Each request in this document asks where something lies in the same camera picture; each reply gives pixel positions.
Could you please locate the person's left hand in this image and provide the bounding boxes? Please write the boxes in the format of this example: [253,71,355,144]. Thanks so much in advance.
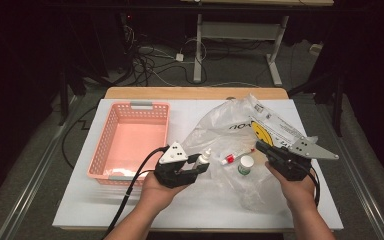
[142,171,188,214]

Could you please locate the thin black floor cable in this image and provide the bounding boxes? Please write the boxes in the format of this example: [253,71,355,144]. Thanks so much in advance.
[61,105,98,170]

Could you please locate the black metal stand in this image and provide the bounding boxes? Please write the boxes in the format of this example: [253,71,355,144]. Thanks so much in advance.
[57,64,88,127]
[288,63,345,138]

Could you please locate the bundle of floor cables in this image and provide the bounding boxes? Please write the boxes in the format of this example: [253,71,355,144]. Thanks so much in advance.
[121,24,209,88]

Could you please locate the white table mat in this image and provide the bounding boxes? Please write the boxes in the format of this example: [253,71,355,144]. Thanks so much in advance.
[52,98,344,231]

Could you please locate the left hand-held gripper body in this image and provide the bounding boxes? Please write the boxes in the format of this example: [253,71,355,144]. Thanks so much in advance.
[154,141,199,189]

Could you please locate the red and white tube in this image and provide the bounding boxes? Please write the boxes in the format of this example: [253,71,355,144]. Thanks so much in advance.
[220,148,256,167]

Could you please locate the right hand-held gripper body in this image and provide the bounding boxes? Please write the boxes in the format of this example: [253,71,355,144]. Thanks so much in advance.
[267,135,340,182]

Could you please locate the clear plastic bag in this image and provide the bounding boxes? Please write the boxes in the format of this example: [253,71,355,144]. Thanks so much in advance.
[181,93,318,213]

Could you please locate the small white-capped jar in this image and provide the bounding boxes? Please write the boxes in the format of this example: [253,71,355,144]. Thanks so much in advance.
[237,155,255,176]

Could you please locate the pink plastic basket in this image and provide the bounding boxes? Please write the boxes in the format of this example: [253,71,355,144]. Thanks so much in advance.
[86,100,171,187]

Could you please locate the person's right hand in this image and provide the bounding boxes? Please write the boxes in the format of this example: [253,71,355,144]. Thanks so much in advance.
[264,162,315,211]

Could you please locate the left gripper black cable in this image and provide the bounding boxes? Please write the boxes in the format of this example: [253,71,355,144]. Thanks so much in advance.
[101,145,170,240]

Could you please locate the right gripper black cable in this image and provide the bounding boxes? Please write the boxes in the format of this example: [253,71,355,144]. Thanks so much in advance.
[308,166,321,208]

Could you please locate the metal floor rail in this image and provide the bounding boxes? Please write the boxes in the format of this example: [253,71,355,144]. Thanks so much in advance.
[0,94,81,240]
[316,103,384,240]

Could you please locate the white metal desk frame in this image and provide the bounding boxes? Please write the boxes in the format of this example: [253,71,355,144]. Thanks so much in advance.
[179,0,335,87]

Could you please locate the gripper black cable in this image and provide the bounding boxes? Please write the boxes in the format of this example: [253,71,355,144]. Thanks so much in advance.
[308,166,321,208]
[101,145,170,240]

